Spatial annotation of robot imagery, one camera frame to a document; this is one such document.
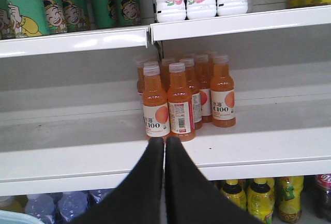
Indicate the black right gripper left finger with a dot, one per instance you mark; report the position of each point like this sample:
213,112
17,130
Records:
137,198

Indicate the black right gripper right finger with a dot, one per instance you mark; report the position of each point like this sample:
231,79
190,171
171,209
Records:
190,197

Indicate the light blue plastic basket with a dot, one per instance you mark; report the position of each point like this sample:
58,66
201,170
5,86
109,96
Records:
19,218

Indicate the yellow lemon tea bottle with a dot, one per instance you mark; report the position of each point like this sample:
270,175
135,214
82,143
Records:
235,193
260,200
289,189

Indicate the blue sports drink bottle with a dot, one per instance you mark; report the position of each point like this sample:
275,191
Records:
72,204
42,207

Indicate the orange C100 juice bottle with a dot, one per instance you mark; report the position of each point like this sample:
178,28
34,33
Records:
222,93
155,104
180,104

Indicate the white store shelving unit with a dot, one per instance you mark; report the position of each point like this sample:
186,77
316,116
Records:
71,118

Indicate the black cola plastic bottle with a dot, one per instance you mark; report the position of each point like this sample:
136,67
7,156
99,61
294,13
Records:
322,196

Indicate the green cartoon tea bottle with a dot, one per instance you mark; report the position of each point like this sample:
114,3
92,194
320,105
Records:
27,18
55,16

